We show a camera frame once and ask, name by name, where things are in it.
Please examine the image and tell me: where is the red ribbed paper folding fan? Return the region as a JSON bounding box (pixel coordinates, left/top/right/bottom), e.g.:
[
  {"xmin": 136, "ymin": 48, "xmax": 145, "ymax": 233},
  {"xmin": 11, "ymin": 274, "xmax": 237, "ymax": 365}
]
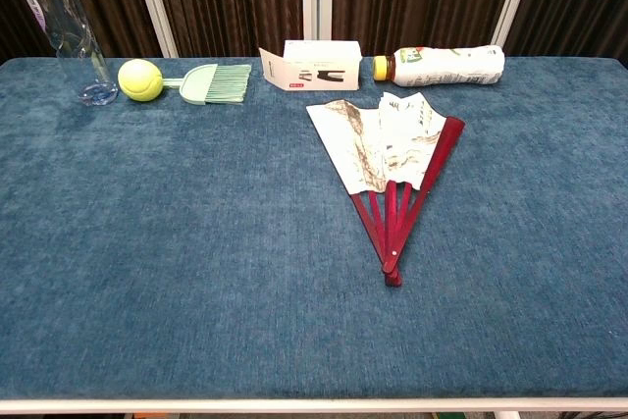
[{"xmin": 305, "ymin": 91, "xmax": 466, "ymax": 288}]

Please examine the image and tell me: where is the mint green hand brush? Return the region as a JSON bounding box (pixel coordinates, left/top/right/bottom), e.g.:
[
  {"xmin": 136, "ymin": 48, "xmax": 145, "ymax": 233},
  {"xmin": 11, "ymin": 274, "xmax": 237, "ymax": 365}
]
[{"xmin": 161, "ymin": 63, "xmax": 253, "ymax": 106}]

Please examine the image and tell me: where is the white cardboard product box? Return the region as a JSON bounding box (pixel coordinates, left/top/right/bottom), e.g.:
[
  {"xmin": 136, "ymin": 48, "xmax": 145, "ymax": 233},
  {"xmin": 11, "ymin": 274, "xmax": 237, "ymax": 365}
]
[{"xmin": 258, "ymin": 39, "xmax": 363, "ymax": 93}]

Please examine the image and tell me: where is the blue velvet table cloth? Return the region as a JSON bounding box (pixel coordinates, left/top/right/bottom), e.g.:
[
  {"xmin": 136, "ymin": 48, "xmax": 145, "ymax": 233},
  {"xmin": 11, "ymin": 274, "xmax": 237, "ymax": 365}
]
[{"xmin": 0, "ymin": 56, "xmax": 628, "ymax": 400}]

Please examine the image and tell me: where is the white labelled yellow-capped drink bottle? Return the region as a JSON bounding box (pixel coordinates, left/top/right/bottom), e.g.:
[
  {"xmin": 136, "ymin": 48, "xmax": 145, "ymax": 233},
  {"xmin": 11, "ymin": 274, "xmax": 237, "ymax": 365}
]
[{"xmin": 371, "ymin": 44, "xmax": 506, "ymax": 88}]

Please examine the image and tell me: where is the yellow-green tennis ball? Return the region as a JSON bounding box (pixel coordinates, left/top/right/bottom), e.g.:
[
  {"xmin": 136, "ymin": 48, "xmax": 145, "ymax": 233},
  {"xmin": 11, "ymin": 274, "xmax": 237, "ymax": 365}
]
[{"xmin": 117, "ymin": 58, "xmax": 164, "ymax": 102}]

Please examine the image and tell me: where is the clear plastic water bottle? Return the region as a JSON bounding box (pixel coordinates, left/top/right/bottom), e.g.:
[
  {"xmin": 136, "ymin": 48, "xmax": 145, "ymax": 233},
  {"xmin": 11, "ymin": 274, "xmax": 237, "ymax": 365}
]
[{"xmin": 10, "ymin": 0, "xmax": 120, "ymax": 107}]

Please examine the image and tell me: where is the white table frame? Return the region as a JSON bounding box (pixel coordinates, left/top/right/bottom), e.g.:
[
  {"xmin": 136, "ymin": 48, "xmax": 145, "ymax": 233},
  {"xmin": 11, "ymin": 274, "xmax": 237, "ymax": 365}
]
[{"xmin": 0, "ymin": 394, "xmax": 628, "ymax": 419}]

